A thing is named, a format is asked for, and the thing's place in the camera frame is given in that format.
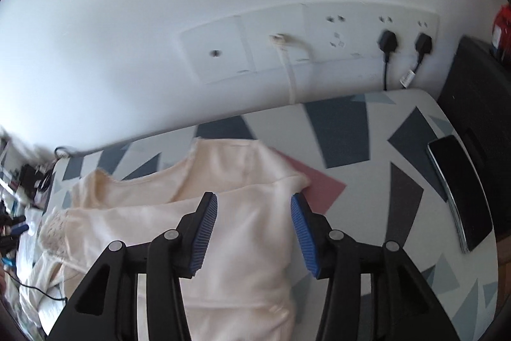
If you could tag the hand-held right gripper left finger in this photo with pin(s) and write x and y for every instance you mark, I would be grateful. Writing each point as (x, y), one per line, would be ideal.
(205, 233)

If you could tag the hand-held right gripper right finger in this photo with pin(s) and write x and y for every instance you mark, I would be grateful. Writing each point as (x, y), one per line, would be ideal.
(303, 241)

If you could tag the cream sweatshirt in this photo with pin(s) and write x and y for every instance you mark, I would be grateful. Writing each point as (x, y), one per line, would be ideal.
(239, 245)

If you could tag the geometric patterned tablecloth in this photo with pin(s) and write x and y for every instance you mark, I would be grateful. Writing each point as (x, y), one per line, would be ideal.
(359, 149)

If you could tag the black smartphone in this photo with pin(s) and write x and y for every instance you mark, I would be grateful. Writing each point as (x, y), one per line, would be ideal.
(459, 189)

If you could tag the black power plug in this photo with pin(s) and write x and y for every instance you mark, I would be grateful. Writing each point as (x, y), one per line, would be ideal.
(424, 43)
(387, 41)

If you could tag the black cabinet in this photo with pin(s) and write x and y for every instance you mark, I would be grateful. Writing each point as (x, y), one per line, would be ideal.
(471, 85)

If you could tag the red vase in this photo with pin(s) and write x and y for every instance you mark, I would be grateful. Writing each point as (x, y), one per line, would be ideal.
(502, 23)

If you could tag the white wall socket panel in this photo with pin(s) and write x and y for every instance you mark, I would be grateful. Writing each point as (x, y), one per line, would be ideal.
(223, 37)

